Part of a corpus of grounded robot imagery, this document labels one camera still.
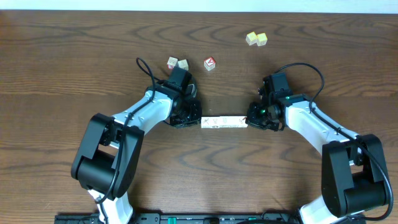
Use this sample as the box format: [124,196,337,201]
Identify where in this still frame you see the white block green 4 side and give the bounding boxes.
[201,117,212,128]

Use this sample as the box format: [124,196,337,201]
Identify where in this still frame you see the block with blue side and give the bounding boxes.
[239,116,248,128]

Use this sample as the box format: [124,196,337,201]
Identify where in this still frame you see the white block yellow W side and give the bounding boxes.
[211,117,220,128]

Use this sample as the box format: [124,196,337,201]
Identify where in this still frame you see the white block green Z side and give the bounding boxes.
[228,116,240,128]

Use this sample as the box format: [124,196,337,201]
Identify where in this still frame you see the white block red U side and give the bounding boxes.
[220,116,229,128]

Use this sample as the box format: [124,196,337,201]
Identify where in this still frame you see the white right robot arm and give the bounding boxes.
[246,94,394,223]

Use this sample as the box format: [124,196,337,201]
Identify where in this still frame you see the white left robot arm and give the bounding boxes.
[71,80,201,223]

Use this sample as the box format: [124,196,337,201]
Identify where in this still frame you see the white block beside red-bottom block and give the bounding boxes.
[177,59,189,70]

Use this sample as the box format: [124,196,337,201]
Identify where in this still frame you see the white block red bottom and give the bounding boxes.
[167,57,178,70]

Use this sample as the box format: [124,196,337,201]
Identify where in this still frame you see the red letter A block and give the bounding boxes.
[203,57,216,71]

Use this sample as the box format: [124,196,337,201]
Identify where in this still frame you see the yellow block right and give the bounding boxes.
[256,32,268,47]

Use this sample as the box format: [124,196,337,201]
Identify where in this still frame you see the yellow block left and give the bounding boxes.
[246,32,258,45]

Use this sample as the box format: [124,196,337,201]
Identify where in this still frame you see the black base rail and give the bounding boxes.
[54,208,367,224]

